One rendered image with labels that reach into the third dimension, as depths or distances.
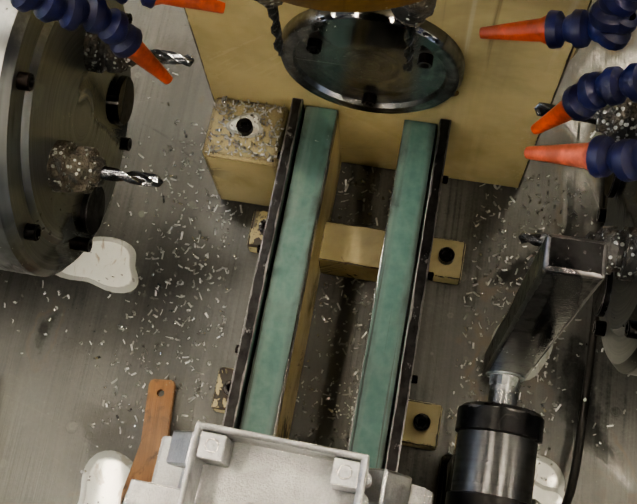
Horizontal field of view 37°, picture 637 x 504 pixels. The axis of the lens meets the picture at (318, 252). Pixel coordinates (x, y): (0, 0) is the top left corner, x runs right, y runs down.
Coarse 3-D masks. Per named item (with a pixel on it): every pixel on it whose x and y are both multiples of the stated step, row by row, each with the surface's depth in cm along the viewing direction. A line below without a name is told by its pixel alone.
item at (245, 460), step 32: (192, 448) 53; (224, 448) 53; (256, 448) 56; (288, 448) 54; (320, 448) 53; (192, 480) 53; (224, 480) 55; (256, 480) 55; (288, 480) 55; (320, 480) 55; (352, 480) 52
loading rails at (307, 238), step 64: (320, 128) 84; (448, 128) 83; (320, 192) 82; (320, 256) 88; (384, 256) 80; (448, 256) 90; (256, 320) 78; (384, 320) 78; (256, 384) 77; (384, 384) 77; (384, 448) 75
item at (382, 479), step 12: (180, 432) 60; (192, 432) 59; (180, 444) 59; (168, 456) 60; (180, 456) 59; (372, 468) 58; (372, 480) 58; (384, 480) 57; (396, 480) 58; (408, 480) 58; (372, 492) 58; (384, 492) 57; (396, 492) 58; (408, 492) 58
